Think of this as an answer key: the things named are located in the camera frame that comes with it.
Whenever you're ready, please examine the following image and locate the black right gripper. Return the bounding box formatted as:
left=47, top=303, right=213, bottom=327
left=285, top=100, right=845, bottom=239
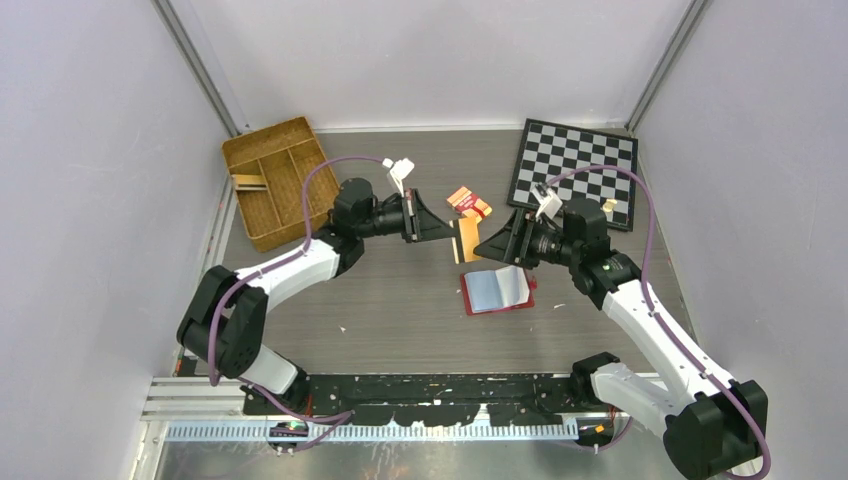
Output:
left=474, top=207, right=580, bottom=271

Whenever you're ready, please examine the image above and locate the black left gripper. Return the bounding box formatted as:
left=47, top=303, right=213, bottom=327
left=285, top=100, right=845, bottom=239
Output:
left=356, top=189, right=456, bottom=244

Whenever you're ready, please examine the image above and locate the red leather card holder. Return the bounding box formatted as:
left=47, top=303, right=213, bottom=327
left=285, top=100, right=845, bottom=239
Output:
left=460, top=266, right=536, bottom=316

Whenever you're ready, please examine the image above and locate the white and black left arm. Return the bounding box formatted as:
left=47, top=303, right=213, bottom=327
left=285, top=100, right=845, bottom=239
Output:
left=176, top=178, right=457, bottom=414

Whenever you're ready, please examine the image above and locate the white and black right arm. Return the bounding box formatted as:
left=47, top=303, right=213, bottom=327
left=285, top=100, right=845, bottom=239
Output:
left=474, top=198, right=770, bottom=479

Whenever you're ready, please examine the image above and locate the red and gold card box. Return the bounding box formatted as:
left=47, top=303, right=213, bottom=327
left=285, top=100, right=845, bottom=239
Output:
left=446, top=186, right=493, bottom=223

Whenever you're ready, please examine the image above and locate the pale cards left in tray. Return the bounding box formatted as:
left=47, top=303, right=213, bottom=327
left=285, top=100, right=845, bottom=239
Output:
left=231, top=174, right=268, bottom=192

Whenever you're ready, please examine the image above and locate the black and white chessboard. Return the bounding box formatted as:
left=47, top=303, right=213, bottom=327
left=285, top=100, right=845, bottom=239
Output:
left=506, top=118, right=640, bottom=232

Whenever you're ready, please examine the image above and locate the small wooden chess piece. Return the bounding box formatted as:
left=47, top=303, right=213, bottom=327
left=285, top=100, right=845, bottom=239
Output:
left=601, top=198, right=618, bottom=213

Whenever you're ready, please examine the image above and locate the woven wicker divided tray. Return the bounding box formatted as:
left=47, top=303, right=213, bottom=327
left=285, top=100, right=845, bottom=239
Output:
left=221, top=116, right=339, bottom=252

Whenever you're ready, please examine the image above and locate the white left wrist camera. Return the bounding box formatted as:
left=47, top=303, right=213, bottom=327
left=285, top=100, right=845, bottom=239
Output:
left=382, top=158, right=415, bottom=197

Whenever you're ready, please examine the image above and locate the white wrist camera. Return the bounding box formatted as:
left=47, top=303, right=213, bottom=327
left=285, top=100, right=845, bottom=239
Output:
left=382, top=158, right=415, bottom=197
left=531, top=183, right=563, bottom=221

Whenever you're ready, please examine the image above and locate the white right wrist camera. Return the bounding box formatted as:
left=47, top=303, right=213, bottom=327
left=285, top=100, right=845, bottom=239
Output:
left=531, top=183, right=563, bottom=221

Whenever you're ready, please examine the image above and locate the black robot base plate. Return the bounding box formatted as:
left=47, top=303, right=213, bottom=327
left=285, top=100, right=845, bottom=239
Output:
left=241, top=373, right=624, bottom=427

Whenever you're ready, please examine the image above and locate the aluminium frame rail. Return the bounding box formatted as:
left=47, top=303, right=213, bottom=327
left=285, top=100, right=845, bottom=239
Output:
left=175, top=132, right=254, bottom=362

